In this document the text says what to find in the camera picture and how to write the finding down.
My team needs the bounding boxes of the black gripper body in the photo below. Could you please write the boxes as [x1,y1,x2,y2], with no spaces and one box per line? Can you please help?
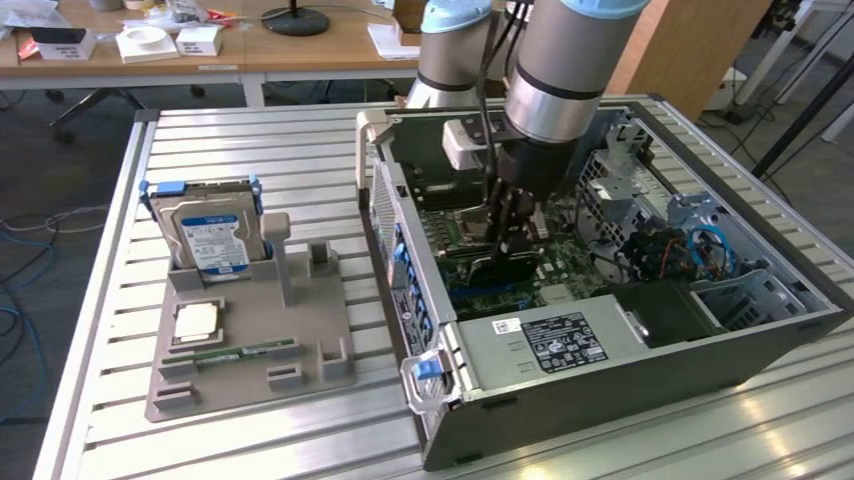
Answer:
[496,137,581,200]

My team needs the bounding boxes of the black graphics card metal bracket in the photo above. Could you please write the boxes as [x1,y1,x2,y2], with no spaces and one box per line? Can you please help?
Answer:
[462,249,542,301]

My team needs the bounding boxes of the CPU socket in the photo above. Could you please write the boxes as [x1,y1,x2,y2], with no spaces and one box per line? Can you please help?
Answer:
[452,206,498,246]

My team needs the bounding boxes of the green RAM stick in slot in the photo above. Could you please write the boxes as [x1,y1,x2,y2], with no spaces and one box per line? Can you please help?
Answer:
[444,242,498,266]

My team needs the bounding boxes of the green motherboard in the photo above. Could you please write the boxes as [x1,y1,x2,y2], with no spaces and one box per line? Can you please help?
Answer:
[398,164,601,321]

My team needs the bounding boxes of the perforated metal disk bay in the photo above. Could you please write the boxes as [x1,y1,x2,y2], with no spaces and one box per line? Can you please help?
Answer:
[572,147,668,246]

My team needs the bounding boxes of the blue expansion slot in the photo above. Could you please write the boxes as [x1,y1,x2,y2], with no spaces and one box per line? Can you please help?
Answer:
[446,279,512,301]

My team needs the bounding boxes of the blue slot clip strip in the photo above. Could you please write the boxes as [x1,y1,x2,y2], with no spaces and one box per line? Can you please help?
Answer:
[389,224,434,351]

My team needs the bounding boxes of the grey power supply unit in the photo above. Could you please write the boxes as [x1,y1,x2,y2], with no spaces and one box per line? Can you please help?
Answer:
[456,294,652,391]

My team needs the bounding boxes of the blue case latch tab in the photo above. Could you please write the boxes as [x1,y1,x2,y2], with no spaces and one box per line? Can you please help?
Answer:
[412,359,445,384]

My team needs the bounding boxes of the wooden cabinet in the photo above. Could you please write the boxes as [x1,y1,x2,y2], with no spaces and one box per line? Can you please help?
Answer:
[603,0,775,121]

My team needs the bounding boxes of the white paper stack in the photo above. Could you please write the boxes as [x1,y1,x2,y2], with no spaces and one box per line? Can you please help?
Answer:
[365,22,422,61]

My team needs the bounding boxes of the brown cardboard box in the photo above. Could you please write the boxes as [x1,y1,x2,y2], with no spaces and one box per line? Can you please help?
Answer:
[390,0,428,35]

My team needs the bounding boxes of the slanted metal disk bay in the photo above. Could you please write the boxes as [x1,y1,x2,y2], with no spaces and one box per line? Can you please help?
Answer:
[689,269,812,334]

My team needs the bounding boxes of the dark grey open PC case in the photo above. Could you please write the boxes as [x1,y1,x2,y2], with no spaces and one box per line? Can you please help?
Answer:
[354,94,854,474]

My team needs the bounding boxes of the black stand leg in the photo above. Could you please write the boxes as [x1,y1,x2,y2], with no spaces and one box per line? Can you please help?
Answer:
[749,64,854,179]

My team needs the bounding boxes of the grey parts rack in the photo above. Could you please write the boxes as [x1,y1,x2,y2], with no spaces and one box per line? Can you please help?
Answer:
[144,210,358,424]

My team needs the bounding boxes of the wooden desk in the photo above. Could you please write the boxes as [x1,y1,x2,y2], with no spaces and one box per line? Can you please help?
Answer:
[0,0,608,109]

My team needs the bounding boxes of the hard disk blue caddy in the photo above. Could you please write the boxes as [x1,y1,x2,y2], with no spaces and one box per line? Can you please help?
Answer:
[137,175,262,286]

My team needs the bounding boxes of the black lamp base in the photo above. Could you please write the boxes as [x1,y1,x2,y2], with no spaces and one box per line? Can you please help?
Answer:
[258,0,332,37]

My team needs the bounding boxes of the green RAM stick on holder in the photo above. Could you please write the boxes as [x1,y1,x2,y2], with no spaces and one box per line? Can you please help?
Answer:
[162,338,298,364]

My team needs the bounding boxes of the silver CPU chip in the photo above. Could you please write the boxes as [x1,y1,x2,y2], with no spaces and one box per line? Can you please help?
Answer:
[169,302,221,346]

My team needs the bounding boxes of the white labelled box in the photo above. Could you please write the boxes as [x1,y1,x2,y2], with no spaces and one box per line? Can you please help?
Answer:
[174,24,224,57]

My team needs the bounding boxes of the white box with round tape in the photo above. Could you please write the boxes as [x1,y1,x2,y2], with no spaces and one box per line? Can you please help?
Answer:
[113,27,181,65]

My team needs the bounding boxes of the black chair base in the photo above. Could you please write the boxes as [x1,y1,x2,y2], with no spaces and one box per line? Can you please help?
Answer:
[45,87,145,144]

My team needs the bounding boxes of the white box black lid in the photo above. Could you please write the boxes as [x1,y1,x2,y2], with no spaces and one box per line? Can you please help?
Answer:
[29,27,98,61]

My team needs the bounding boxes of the clear plastic bag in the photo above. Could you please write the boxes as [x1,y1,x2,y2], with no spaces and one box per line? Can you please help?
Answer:
[0,0,61,29]

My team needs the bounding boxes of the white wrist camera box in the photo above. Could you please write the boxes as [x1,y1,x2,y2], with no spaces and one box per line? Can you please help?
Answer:
[442,119,502,171]

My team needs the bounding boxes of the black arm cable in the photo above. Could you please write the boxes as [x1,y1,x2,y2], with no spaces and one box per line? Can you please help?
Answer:
[474,0,534,194]

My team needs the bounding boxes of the red wire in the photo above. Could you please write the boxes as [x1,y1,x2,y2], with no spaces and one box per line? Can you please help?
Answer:
[656,234,688,279]

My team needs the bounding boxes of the blue wire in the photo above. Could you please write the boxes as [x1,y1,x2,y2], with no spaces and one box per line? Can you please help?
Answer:
[689,224,739,279]

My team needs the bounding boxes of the blue floor cables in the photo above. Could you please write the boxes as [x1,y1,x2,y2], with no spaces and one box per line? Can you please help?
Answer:
[0,214,47,426]

